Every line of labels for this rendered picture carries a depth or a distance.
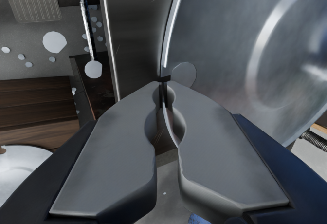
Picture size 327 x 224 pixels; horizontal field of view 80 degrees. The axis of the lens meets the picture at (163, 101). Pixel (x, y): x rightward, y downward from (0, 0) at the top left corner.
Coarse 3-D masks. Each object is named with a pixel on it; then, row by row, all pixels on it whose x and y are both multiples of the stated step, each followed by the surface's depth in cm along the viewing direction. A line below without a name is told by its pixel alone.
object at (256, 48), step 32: (192, 0) 11; (224, 0) 12; (256, 0) 13; (288, 0) 14; (320, 0) 16; (192, 32) 12; (224, 32) 13; (256, 32) 15; (288, 32) 16; (320, 32) 18; (224, 64) 15; (256, 64) 16; (288, 64) 18; (320, 64) 20; (224, 96) 17; (256, 96) 18; (288, 96) 21; (320, 96) 26; (288, 128) 26
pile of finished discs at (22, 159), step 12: (0, 156) 54; (12, 156) 55; (24, 156) 57; (36, 156) 59; (48, 156) 60; (0, 168) 55; (12, 168) 57; (24, 168) 58; (0, 180) 56; (12, 180) 58; (0, 192) 58; (12, 192) 60; (0, 204) 61
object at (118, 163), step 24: (144, 96) 10; (120, 120) 8; (144, 120) 8; (96, 144) 7; (120, 144) 7; (144, 144) 7; (72, 168) 6; (96, 168) 6; (120, 168) 6; (144, 168) 6; (72, 192) 6; (96, 192) 6; (120, 192) 5; (144, 192) 6; (72, 216) 5; (96, 216) 5; (120, 216) 6
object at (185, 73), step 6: (180, 66) 13; (186, 66) 13; (192, 66) 14; (174, 72) 13; (180, 72) 13; (186, 72) 14; (192, 72) 14; (174, 78) 13; (180, 78) 14; (186, 78) 14; (192, 78) 14; (186, 84) 14
